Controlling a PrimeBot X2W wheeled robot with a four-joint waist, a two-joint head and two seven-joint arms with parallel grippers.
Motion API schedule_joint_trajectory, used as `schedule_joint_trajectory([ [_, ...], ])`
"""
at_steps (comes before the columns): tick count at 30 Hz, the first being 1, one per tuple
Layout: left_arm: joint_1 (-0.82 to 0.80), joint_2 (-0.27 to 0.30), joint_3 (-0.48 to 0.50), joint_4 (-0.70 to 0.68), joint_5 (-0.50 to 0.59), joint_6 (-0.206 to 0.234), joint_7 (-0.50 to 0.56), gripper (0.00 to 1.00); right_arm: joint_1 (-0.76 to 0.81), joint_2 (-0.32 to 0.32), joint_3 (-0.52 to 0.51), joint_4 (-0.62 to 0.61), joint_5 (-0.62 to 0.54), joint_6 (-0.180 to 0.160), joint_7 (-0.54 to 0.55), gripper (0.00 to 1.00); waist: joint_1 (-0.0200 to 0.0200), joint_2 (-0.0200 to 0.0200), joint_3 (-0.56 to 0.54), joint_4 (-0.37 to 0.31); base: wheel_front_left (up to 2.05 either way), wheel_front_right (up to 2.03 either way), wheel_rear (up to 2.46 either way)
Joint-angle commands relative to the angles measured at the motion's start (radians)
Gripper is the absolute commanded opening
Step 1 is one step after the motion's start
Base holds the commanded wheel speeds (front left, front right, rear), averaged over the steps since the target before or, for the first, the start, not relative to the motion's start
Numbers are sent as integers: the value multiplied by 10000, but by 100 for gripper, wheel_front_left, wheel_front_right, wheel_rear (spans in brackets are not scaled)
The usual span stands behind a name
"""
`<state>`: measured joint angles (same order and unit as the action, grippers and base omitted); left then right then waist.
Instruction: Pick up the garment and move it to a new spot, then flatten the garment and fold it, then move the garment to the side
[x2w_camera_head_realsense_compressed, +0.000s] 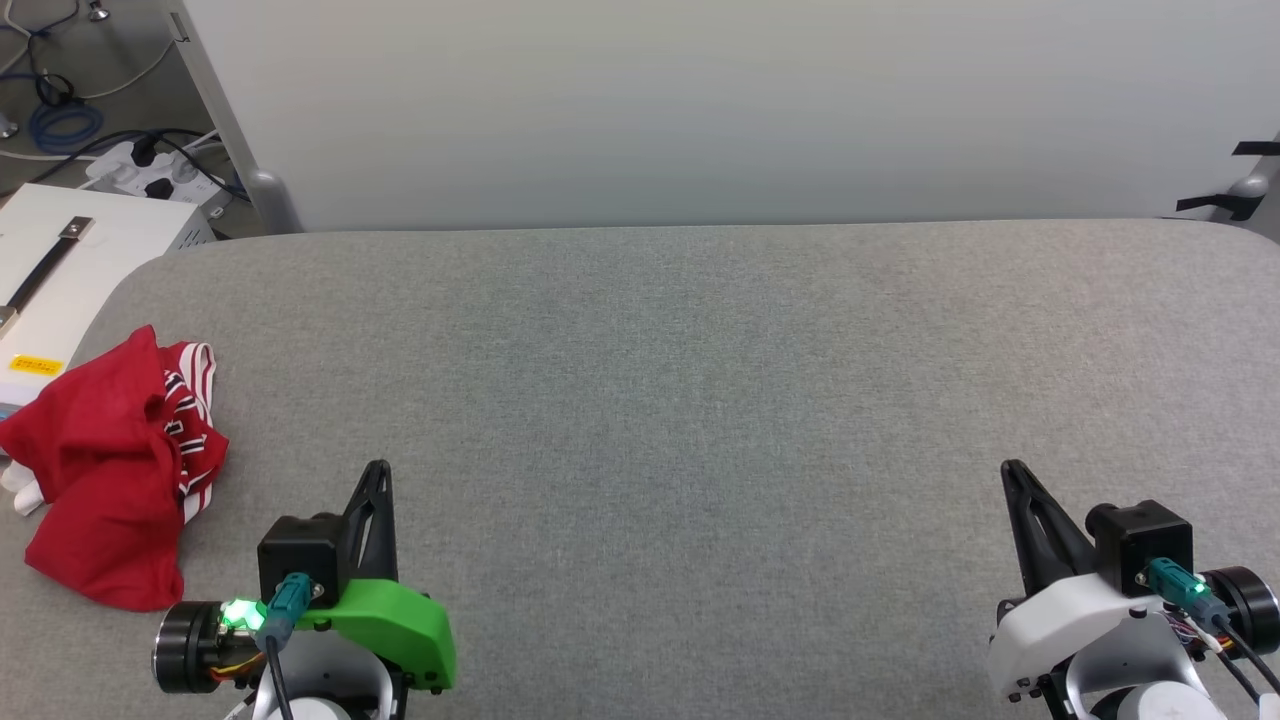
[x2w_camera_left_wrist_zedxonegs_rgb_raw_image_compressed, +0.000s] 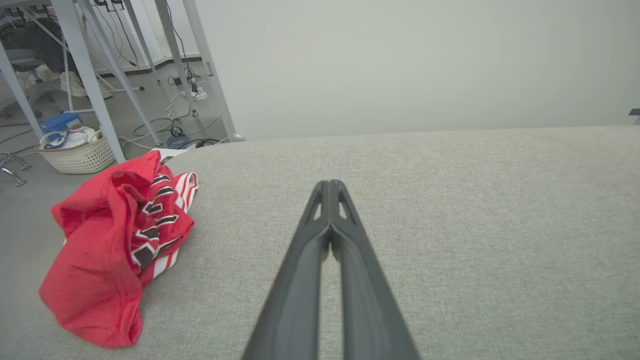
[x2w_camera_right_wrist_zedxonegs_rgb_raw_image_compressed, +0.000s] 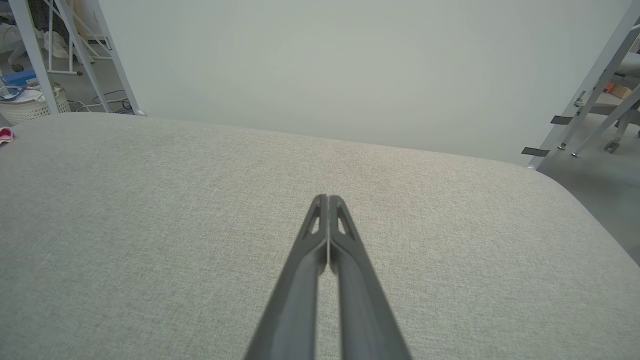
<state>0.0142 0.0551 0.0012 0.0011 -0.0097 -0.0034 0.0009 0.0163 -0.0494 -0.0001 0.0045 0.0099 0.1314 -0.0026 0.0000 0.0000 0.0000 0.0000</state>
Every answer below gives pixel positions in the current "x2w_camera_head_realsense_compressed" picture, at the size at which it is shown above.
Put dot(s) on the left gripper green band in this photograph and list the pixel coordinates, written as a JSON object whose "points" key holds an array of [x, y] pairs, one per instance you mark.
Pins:
{"points": [[400, 625]]}

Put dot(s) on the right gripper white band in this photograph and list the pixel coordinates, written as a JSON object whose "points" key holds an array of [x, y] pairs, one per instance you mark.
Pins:
{"points": [[1070, 625]]}

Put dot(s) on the red Bulls basketball jersey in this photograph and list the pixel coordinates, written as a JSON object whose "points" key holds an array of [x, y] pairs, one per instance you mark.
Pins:
{"points": [[100, 470]]}

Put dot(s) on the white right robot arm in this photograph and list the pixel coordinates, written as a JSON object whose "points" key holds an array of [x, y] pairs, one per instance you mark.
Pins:
{"points": [[1150, 690]]}

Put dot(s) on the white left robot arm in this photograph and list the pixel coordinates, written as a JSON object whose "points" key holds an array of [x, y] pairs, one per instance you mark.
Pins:
{"points": [[330, 685]]}

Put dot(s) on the grey partition foot black tape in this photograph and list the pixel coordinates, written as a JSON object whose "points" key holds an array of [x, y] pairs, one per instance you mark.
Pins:
{"points": [[1248, 190]]}

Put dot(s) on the white power strip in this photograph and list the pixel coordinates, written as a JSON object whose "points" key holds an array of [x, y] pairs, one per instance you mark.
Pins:
{"points": [[150, 172]]}

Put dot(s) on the white partition panel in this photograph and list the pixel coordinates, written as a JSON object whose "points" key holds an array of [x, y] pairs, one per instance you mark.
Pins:
{"points": [[700, 110]]}

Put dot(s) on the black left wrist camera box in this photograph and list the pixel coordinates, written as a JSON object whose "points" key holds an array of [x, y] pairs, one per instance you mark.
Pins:
{"points": [[305, 555]]}

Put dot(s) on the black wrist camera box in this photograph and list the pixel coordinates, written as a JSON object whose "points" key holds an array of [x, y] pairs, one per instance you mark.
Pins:
{"points": [[305, 555], [1145, 540]]}

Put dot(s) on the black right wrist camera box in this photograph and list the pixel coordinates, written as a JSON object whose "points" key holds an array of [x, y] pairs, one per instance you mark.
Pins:
{"points": [[1145, 540]]}

